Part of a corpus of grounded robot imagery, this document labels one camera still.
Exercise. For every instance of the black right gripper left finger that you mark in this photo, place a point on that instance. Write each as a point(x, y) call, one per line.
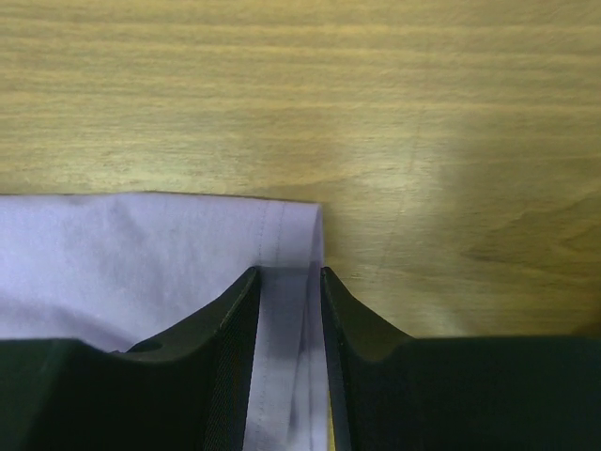
point(186, 388)

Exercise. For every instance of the lavender t-shirt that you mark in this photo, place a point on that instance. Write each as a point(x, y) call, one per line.
point(116, 269)

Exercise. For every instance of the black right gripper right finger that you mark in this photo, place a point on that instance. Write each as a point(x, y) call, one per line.
point(391, 391)

